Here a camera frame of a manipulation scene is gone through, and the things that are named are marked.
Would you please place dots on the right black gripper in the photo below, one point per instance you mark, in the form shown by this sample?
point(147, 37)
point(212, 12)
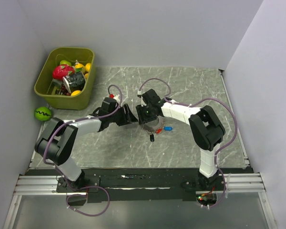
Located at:
point(142, 118)

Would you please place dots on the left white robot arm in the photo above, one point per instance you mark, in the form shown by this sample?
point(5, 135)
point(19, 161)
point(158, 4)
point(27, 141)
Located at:
point(56, 141)

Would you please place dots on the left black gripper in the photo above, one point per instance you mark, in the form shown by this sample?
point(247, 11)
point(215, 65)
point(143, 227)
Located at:
point(127, 118)

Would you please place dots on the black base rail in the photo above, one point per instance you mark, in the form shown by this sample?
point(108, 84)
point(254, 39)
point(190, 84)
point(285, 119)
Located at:
point(130, 184)

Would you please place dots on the yellow lemon toy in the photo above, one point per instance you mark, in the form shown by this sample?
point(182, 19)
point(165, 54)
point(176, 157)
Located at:
point(88, 67)

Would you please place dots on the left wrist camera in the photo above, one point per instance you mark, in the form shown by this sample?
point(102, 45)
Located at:
point(117, 97)

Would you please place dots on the blue tag key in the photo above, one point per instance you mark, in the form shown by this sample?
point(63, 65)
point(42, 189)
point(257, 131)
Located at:
point(168, 128)

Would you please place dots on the green watermelon ball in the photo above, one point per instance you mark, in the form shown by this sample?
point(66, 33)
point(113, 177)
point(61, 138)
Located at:
point(43, 114)

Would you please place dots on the olive green plastic bin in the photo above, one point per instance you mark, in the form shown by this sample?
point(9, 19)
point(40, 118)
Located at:
point(54, 91)

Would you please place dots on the black cup in bin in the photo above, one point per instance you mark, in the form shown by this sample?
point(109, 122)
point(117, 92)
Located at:
point(74, 81)

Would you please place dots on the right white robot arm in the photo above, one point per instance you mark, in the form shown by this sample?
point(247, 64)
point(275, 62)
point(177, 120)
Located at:
point(207, 129)

